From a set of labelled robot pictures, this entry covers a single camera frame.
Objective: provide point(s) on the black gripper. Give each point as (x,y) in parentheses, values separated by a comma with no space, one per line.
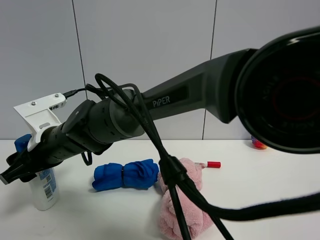
(54,147)

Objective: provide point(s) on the white blue shampoo bottle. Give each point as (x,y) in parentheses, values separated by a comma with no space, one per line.
(44,189)

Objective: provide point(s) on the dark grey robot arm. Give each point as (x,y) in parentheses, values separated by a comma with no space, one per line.
(273,90)

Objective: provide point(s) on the black band on blue towel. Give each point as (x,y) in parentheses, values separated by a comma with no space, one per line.
(122,177)

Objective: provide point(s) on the rolled blue towel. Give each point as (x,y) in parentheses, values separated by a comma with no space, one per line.
(139,175)

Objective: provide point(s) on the rolled pink fluffy towel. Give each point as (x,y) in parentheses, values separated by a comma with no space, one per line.
(196,219)

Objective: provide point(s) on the red capped marker pen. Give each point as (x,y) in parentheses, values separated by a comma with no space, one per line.
(209,164)

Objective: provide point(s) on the rainbow coloured ball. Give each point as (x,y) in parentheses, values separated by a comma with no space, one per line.
(258,144)

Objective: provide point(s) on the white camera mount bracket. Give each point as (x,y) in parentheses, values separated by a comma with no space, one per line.
(39,115)

